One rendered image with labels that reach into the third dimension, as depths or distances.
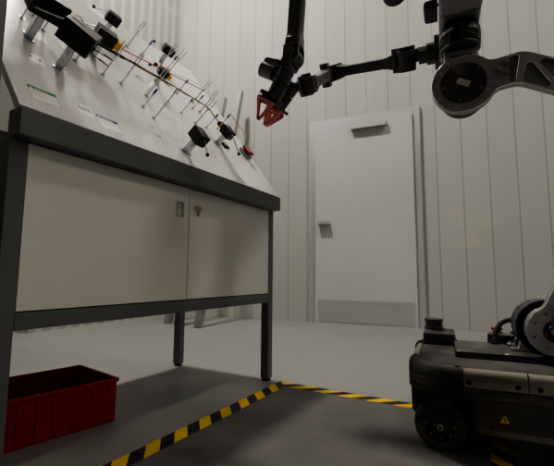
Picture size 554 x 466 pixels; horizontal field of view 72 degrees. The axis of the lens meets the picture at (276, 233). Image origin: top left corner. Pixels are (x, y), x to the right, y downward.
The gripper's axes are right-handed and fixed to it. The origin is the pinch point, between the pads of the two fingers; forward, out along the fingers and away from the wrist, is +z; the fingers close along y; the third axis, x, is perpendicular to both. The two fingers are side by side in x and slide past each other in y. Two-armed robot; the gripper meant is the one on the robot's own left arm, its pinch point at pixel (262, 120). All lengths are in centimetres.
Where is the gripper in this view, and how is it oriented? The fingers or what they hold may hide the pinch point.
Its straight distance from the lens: 144.8
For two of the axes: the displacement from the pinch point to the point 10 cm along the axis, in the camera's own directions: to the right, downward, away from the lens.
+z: -4.6, 8.8, 1.0
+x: 7.9, 4.6, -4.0
